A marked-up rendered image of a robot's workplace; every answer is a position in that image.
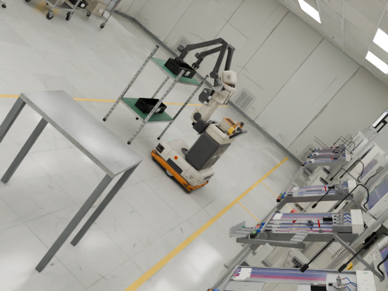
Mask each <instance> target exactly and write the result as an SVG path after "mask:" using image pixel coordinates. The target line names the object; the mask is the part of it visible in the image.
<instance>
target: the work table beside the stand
mask: <svg viewBox="0 0 388 291"><path fill-rule="evenodd" d="M26 103H27V104H28V105H29V106H30V107H31V108H33V109H34V110H35V111H36V112H37V113H38V114H39V115H40V116H42V119H41V120H40V121H39V123H38V124H37V126H36V128H35V129H34V130H33V132H32V133H31V135H30V137H29V138H28V140H27V141H26V142H25V144H24V145H23V147H22V148H21V150H20V151H19V153H18V154H17V156H16V157H15V159H14V160H13V162H12V163H11V165H10V166H9V168H8V169H7V171H6V172H5V174H4V175H3V177H2V178H1V181H2V182H3V183H4V184H5V183H7V182H8V181H9V180H10V179H11V177H12V175H13V174H14V172H15V171H16V170H17V168H18V167H19V165H20V164H21V162H22V161H23V159H24V158H25V156H26V155H27V153H28V152H29V150H30V149H31V148H32V146H33V145H34V143H35V141H36V140H37V139H38V137H39V136H40V134H41V133H42V132H43V130H44V128H45V127H46V125H47V124H48V123H49V124H51V125H52V126H53V127H54V128H55V129H56V130H57V131H59V132H60V133H61V134H62V135H63V136H64V137H66V138H67V139H68V140H69V141H70V142H71V143H72V144H73V145H75V146H76V147H77V148H78V149H79V150H80V151H81V152H82V153H84V154H85V155H86V156H87V157H89V158H90V160H92V161H93V162H94V163H95V164H96V165H97V166H99V167H100V168H101V169H102V170H103V171H104V172H105V173H106V175H105V176H104V178H103V179H102V181H101V182H100V183H99V185H98V186H97V187H96V188H95V190H94V191H93V192H92V193H91V195H90V196H89V198H88V199H87V200H86V202H85V203H84V204H83V205H82V207H81V208H80V209H79V211H78V212H77V214H76V215H75V216H74V217H73V219H72V220H71V221H70V222H69V224H68V225H67V227H66V228H65V229H64V231H63V232H62V233H61V235H60V236H59V237H58V238H57V240H56V241H55V243H54V244H53V245H52V246H51V248H50V249H49V250H48V252H47V253H46V254H45V255H44V257H43V258H42V260H41V261H40V262H39V264H38V265H37V266H36V267H35V269H36V270H37V271H38V272H39V273H40V272H41V271H43V270H44V269H45V267H46V266H47V265H48V263H49V262H50V261H51V259H52V258H53V257H54V255H55V254H56V253H57V252H58V250H59V249H60V247H62V245H63V244H64V242H65V241H66V240H67V239H68V237H69V236H70V235H71V234H72V232H73V231H74V229H75V228H76V227H77V225H78V224H79V223H80V222H81V220H82V219H83V218H84V217H85V215H86V214H87V212H88V211H89V210H90V209H91V207H92V206H93V205H94V204H95V202H96V201H97V200H98V198H99V197H100V196H101V194H102V193H103V192H104V190H105V189H106V188H107V187H108V185H109V184H110V183H111V182H112V180H113V179H114V177H115V176H117V175H119V174H121V173H123V172H124V174H123V175H122V176H121V178H120V179H119V180H118V181H117V183H116V184H115V185H114V186H113V188H112V189H111V191H110V192H109V193H108V194H107V196H106V197H105V198H104V199H103V201H102V202H101V204H100V205H99V206H98V207H97V209H96V210H95V211H94V212H93V214H92V215H91V216H90V217H89V219H88V220H87V221H86V223H85V224H84V225H83V227H82V228H81V229H80V230H79V232H78V233H77V234H76V235H75V237H74V238H73V240H72V241H71V242H70V243H71V244H72V245H73V246H76V245H77V244H78V243H79V241H80V240H81V239H82V238H83V236H84V235H85V234H86V232H87V231H88V230H89V228H90V227H91V226H92V225H93V224H94V222H95V221H96V220H97V218H98V217H99V216H100V214H101V213H102V212H103V210H104V209H105V208H106V207H107V205H108V204H109V203H110V202H111V201H112V199H113V198H114V196H115V195H116V194H117V193H118V191H119V190H120V189H121V188H122V186H123V185H124V183H126V181H127V180H128V178H129V177H130V176H131V175H132V173H133V172H134V171H135V170H136V168H137V167H138V166H139V164H140V163H141V162H142V161H143V158H142V157H140V156H139V155H138V154H137V153H135V152H134V150H132V149H131V148H130V147H129V146H128V145H126V144H125V143H124V142H123V141H122V140H121V139H120V138H118V137H117V136H116V135H115V134H114V133H113V132H112V131H110V130H109V129H108V128H107V127H106V126H104V125H103V124H102V123H101V122H100V121H99V120H97V119H96V118H95V117H94V116H93V115H92V114H91V113H90V112H88V111H87V110H86V109H85V108H84V107H83V106H82V105H80V104H79V103H78V102H77V101H76V100H74V99H73V98H72V97H71V96H70V95H69V94H68V93H66V92H65V91H64V90H59V91H39V92H22V93H21V94H20V96H19V97H18V99H17V100H16V102H15V103H14V105H13V107H12V108H11V109H10V111H9V113H8V114H7V116H6V117H5V119H4V121H3V122H2V123H1V125H0V143H1V141H2V140H3V138H4V137H5V135H6V134H7V132H8V131H9V129H10V128H11V126H12V125H13V123H14V122H15V120H16V118H17V117H18V115H19V114H20V113H21V111H22V109H23V108H24V106H25V105H26Z"/></svg>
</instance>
